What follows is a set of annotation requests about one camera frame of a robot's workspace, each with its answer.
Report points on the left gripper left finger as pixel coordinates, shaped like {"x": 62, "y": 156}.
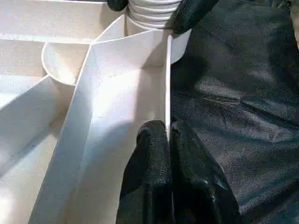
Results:
{"x": 149, "y": 175}

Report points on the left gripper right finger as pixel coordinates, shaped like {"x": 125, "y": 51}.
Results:
{"x": 198, "y": 186}

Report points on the white plastic table leg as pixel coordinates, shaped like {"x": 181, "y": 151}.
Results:
{"x": 151, "y": 14}

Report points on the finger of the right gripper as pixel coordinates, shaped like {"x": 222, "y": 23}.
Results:
{"x": 187, "y": 16}
{"x": 116, "y": 4}

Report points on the white plastic table top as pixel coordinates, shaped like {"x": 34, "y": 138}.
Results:
{"x": 35, "y": 116}

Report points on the black mat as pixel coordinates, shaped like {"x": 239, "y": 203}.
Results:
{"x": 245, "y": 105}

